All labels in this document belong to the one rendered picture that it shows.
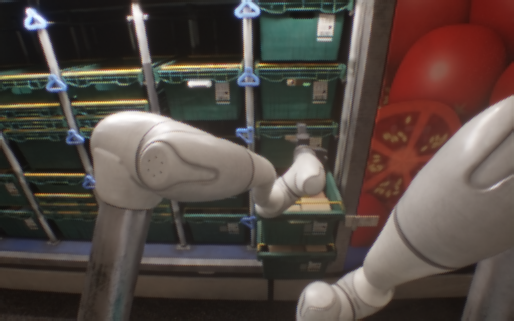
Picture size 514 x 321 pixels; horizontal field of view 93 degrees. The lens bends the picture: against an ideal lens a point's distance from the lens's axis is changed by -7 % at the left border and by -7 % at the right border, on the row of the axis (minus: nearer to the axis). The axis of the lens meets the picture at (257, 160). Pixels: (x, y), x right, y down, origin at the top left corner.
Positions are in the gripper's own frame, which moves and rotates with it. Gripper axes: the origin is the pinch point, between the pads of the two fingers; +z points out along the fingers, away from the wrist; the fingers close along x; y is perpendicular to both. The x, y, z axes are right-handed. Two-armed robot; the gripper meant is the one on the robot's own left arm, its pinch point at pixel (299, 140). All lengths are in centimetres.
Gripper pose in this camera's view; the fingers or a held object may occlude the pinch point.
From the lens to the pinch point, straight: 118.8
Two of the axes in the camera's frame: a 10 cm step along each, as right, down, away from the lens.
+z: 0.2, -4.7, 8.8
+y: -10.0, 0.0, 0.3
